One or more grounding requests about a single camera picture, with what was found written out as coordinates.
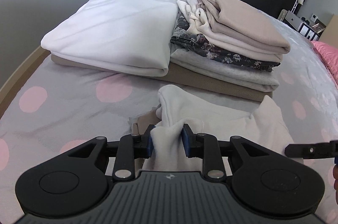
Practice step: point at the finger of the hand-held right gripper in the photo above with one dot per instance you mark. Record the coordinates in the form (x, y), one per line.
(303, 150)

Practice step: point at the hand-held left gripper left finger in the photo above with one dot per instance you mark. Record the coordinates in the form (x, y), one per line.
(148, 144)

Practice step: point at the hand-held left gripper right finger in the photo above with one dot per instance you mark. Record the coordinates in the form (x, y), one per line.
(187, 143)

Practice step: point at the white fleece garment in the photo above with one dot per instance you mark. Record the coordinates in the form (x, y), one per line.
(224, 123)

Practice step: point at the cream sweatshirt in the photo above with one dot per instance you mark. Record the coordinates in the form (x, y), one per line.
(113, 31)

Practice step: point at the stack of folded clothes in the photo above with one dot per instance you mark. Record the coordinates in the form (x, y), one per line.
(227, 73)

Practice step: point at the tan cloth piece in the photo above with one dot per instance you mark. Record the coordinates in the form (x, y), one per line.
(140, 124)

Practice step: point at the tan folded garment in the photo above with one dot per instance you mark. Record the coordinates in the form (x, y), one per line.
(200, 82)

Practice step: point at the bed with grey dotted sheet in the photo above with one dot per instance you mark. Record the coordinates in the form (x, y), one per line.
(66, 113)

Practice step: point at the dark floral folded garment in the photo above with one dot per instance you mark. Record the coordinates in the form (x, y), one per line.
(211, 53)

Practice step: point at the pink pillow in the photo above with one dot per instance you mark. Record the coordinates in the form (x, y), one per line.
(326, 60)

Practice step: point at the beige padded headboard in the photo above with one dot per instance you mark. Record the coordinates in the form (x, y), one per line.
(330, 28)

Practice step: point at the cream fleece folded garment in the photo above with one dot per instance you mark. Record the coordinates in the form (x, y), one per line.
(195, 17)

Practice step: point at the white bedside table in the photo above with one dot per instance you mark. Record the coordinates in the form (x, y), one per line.
(295, 21)

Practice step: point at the pinkish beige folded garment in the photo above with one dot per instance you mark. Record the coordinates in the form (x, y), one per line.
(243, 23)

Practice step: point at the white wall controller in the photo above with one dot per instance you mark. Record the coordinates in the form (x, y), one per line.
(314, 17)

